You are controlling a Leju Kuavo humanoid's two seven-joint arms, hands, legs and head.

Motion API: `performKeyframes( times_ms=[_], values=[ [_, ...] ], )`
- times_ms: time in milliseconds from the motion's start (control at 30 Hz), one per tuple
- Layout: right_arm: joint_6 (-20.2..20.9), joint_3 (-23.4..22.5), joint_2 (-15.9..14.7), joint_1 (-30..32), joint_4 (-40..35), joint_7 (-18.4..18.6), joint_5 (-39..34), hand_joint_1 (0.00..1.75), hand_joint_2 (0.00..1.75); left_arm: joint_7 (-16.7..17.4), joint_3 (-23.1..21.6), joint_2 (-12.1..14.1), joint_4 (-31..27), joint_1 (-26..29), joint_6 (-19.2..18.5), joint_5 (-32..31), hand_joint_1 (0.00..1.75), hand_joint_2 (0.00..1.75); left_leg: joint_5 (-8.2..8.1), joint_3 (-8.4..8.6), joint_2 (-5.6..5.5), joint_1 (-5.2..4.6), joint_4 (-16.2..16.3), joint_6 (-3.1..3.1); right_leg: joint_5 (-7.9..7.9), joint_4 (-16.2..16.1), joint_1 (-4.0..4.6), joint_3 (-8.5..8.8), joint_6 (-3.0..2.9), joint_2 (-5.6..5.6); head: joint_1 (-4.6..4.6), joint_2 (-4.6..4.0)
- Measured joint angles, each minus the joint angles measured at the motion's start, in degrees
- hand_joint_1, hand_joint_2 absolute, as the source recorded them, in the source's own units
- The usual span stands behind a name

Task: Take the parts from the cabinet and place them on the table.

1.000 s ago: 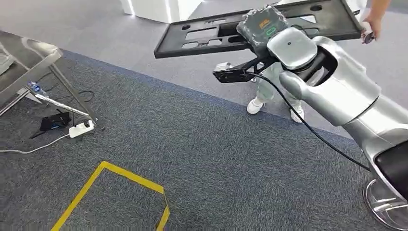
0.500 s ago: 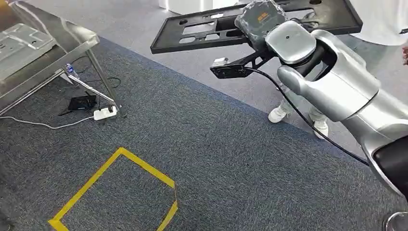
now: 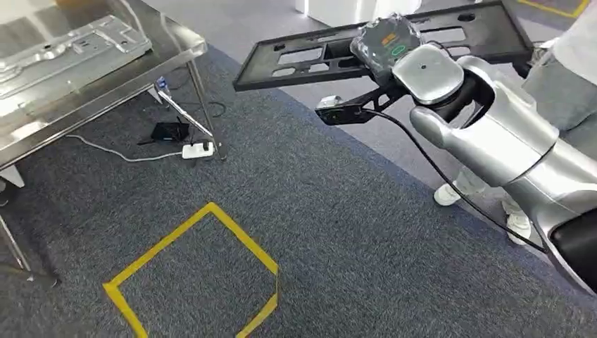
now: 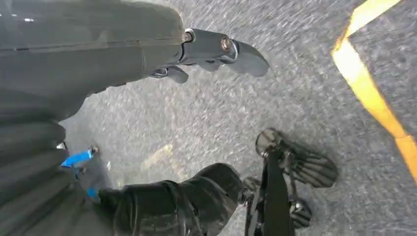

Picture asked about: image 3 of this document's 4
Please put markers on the black plastic slotted panel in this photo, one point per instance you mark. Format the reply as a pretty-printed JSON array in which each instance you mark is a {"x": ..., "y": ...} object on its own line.
[{"x": 489, "y": 37}]

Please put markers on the white cabinet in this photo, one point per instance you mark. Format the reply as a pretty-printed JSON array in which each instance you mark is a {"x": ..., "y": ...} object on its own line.
[{"x": 354, "y": 11}]

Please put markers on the black electronic box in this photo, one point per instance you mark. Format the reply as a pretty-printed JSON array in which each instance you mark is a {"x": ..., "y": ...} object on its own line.
[{"x": 169, "y": 132}]

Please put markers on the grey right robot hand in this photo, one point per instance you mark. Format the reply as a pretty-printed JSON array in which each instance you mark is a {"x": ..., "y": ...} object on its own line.
[{"x": 385, "y": 44}]

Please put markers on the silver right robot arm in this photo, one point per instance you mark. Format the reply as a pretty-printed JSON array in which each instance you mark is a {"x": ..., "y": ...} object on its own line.
[{"x": 503, "y": 135}]

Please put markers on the small plastic bottle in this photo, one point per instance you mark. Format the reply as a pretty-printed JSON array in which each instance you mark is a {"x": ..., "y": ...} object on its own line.
[{"x": 162, "y": 85}]

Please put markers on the steel work table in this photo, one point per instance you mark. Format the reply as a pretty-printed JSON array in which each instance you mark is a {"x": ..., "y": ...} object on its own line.
[{"x": 179, "y": 46}]

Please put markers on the yellow floor tape square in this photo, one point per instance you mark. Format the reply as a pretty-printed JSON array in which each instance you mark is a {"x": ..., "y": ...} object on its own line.
[
  {"x": 578, "y": 10},
  {"x": 112, "y": 289}
]

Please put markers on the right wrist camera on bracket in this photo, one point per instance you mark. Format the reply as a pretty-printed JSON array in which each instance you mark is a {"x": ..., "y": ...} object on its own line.
[{"x": 340, "y": 114}]

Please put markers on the person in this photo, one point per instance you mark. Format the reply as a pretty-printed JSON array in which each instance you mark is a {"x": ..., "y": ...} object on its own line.
[{"x": 559, "y": 91}]

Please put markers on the stamped sheet metal part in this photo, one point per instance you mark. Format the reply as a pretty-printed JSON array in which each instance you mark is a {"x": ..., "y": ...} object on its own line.
[{"x": 70, "y": 51}]

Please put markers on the white power strip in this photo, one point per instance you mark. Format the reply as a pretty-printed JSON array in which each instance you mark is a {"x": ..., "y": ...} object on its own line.
[{"x": 197, "y": 150}]

